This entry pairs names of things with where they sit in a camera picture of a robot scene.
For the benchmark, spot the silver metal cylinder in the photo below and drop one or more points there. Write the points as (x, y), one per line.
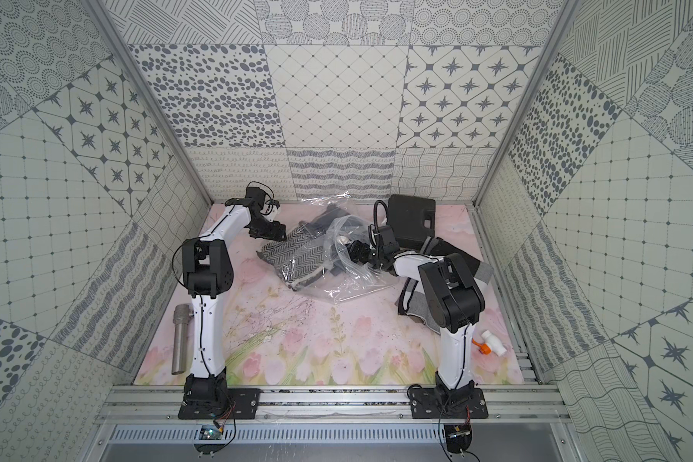
(181, 318)

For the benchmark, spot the black white herringbone knit blanket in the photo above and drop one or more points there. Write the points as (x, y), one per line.
(300, 260)

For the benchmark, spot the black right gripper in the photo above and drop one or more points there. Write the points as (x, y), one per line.
(356, 245)

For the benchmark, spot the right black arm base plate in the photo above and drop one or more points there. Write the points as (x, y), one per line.
(434, 403)

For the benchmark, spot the dark grey blanket in bag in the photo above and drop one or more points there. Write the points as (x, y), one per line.
(341, 227)

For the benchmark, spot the right black circuit module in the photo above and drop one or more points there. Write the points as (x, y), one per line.
(458, 438)

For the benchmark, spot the black white checkered blanket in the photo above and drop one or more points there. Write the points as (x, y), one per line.
(445, 288)

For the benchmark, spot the clear plastic vacuum bag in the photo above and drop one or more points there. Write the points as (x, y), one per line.
(340, 288)

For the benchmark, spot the orange white plastic tool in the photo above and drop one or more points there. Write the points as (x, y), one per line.
(488, 343)

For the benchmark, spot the aluminium mounting rail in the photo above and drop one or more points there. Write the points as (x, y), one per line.
(159, 405)

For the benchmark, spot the left green circuit board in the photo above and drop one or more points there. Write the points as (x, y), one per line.
(209, 441)

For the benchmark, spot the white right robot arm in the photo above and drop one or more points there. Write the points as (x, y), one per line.
(455, 369)

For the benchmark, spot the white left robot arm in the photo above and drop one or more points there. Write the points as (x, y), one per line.
(207, 275)

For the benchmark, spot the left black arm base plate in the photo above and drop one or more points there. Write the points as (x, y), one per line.
(211, 398)

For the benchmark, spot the black plastic tool case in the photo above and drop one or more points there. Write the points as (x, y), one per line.
(412, 219)

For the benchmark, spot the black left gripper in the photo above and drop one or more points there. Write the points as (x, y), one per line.
(270, 230)

